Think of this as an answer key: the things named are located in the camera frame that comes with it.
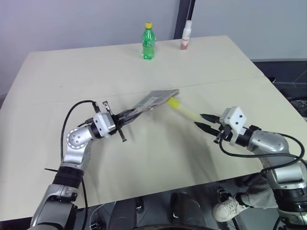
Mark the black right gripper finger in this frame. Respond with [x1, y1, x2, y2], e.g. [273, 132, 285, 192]
[193, 121, 221, 137]
[200, 113, 221, 123]

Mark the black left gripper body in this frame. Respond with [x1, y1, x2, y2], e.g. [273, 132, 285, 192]
[102, 101, 128, 144]

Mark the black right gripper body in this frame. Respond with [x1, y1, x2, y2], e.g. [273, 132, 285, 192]
[213, 121, 235, 145]

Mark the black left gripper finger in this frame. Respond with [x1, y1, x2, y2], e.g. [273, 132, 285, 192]
[118, 112, 144, 127]
[114, 107, 140, 120]

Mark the yellow highlighter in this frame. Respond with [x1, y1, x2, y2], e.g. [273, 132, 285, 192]
[167, 97, 201, 121]

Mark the grey grid pouch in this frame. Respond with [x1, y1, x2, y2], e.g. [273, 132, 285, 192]
[133, 88, 181, 116]

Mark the grey knit trouser leg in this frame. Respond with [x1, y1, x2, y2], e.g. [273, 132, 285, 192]
[239, 183, 279, 209]

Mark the white sneaker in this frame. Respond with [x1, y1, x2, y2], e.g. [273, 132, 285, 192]
[212, 195, 250, 223]

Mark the green plastic soda bottle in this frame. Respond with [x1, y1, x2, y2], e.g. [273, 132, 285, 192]
[142, 22, 157, 61]

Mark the white pink bottle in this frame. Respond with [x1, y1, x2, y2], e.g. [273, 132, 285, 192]
[180, 20, 193, 52]

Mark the black pole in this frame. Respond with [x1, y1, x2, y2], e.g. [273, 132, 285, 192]
[187, 0, 195, 22]

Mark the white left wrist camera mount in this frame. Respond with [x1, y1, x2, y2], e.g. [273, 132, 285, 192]
[92, 112, 116, 138]

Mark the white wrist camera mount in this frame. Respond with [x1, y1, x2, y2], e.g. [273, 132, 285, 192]
[92, 112, 116, 138]
[219, 106, 248, 146]

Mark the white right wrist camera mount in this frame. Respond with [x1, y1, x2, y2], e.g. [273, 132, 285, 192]
[219, 106, 248, 146]

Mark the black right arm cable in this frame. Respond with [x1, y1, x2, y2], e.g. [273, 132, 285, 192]
[218, 133, 307, 173]

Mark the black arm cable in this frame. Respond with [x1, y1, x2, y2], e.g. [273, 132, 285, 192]
[59, 100, 101, 166]
[218, 133, 307, 173]

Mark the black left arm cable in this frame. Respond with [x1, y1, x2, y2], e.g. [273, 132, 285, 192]
[59, 100, 101, 166]

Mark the dark vertical wall panel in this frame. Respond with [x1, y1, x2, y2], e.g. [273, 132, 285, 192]
[173, 0, 195, 39]

